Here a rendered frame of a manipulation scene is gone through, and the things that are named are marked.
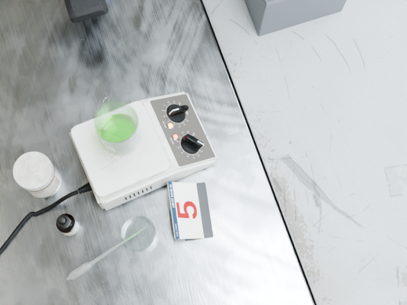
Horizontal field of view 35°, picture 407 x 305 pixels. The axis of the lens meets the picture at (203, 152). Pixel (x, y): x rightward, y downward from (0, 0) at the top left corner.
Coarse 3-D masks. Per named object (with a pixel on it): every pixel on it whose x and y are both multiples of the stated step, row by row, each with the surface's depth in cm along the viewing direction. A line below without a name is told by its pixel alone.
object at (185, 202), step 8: (176, 184) 102; (184, 184) 103; (176, 192) 101; (184, 192) 102; (192, 192) 103; (176, 200) 101; (184, 200) 102; (192, 200) 103; (176, 208) 100; (184, 208) 101; (192, 208) 102; (184, 216) 101; (192, 216) 102; (184, 224) 100; (192, 224) 101; (184, 232) 100; (192, 232) 101
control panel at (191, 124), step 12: (180, 96) 105; (156, 108) 101; (192, 108) 105; (168, 120) 101; (192, 120) 104; (168, 132) 101; (180, 132) 102; (192, 132) 103; (180, 144) 101; (204, 144) 103; (180, 156) 100; (192, 156) 101; (204, 156) 102
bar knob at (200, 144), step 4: (184, 136) 101; (188, 136) 100; (192, 136) 100; (184, 140) 100; (188, 140) 100; (192, 140) 100; (196, 140) 100; (184, 144) 101; (188, 144) 101; (192, 144) 101; (196, 144) 100; (200, 144) 100; (184, 148) 100; (188, 148) 101; (192, 148) 101; (196, 148) 101; (188, 152) 101; (192, 152) 101
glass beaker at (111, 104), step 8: (112, 96) 91; (104, 104) 91; (112, 104) 92; (120, 104) 92; (128, 104) 91; (96, 112) 90; (104, 112) 93; (112, 112) 95; (120, 112) 95; (128, 112) 94; (136, 112) 90; (96, 120) 91; (104, 120) 95; (136, 120) 94; (96, 128) 90; (136, 128) 90; (136, 136) 92; (104, 144) 93; (112, 144) 90; (120, 144) 90; (128, 144) 92; (136, 144) 95; (112, 152) 96; (120, 152) 95; (128, 152) 96
